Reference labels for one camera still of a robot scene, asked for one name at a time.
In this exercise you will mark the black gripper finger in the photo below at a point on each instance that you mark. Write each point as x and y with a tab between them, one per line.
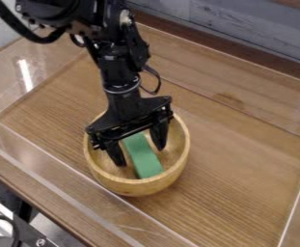
115	153
159	133

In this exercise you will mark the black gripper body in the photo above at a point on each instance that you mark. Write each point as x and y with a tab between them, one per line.
131	114

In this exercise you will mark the green rectangular block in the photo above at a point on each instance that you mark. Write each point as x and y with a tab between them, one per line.
144	160

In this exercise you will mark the brown wooden bowl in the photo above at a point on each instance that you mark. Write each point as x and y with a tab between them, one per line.
120	180

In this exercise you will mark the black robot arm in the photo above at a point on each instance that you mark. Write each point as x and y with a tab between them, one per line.
101	26

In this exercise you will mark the clear acrylic tray enclosure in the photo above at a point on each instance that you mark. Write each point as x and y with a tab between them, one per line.
228	192

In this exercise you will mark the black metal bracket with bolt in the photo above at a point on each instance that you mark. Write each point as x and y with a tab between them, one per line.
29	237

